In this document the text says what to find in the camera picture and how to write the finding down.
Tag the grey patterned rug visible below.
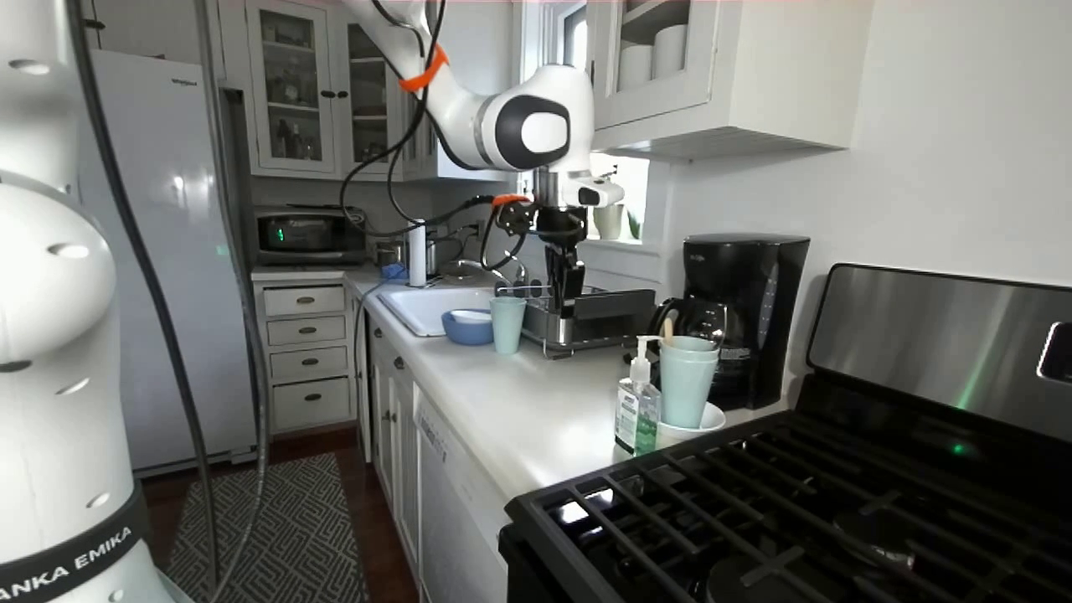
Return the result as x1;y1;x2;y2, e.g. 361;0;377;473
154;450;372;603

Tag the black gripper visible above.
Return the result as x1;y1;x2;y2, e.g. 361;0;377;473
534;200;592;321

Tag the white bowl under cups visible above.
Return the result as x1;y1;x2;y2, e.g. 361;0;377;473
650;400;729;454

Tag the chrome faucet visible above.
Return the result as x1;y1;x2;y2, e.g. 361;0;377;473
450;252;497;290

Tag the white glass door cabinet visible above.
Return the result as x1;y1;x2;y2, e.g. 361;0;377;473
215;0;517;184

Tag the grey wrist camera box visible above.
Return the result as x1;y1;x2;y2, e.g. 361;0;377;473
573;182;625;216

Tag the white dishwasher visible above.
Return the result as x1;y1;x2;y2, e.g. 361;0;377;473
411;381;517;603

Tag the black toaster oven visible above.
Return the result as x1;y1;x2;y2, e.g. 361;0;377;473
251;206;372;267

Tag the clear soap dispenser bottle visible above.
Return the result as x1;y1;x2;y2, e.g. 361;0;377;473
612;331;663;464

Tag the white plant pot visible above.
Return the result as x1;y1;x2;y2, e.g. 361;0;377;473
591;206;631;244

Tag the orange strap on forearm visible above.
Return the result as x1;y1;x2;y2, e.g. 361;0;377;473
398;44;453;96

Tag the black coffee maker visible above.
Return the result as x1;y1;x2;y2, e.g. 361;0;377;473
650;233;814;412

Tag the white mug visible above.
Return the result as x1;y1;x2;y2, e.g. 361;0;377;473
650;19;690;80
616;42;656;95

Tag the blue bowl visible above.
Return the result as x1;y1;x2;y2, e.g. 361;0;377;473
440;304;499;350

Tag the white lower cabinet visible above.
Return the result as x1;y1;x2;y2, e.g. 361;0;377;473
354;299;425;583

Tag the white kitchen sink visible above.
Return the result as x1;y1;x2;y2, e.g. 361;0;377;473
372;283;499;341

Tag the white paper towel roll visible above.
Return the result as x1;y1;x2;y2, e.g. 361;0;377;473
406;217;431;292

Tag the black gas stove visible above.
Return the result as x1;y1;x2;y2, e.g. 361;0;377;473
497;263;1072;603

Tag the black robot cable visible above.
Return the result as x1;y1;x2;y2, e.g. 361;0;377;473
334;0;549;280

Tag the white cabinet with mugs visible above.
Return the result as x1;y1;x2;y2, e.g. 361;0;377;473
582;0;876;163

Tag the white drawer unit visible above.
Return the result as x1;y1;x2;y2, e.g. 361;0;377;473
251;272;361;439

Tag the white refrigerator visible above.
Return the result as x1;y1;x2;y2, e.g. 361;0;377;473
80;44;260;479

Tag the single teal cup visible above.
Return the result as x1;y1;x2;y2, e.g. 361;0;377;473
490;292;528;360

